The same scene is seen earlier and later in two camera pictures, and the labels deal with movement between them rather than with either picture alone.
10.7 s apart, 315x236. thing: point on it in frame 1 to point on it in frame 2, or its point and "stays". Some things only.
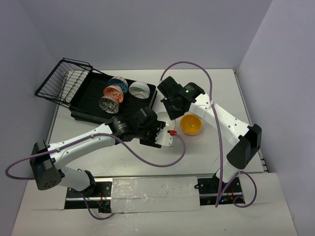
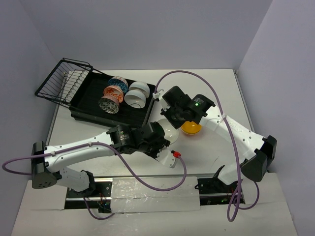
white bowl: [139, 89] stays
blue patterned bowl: [120, 82] stays
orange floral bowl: [114, 91] stays
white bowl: [170, 125] to [135, 99]
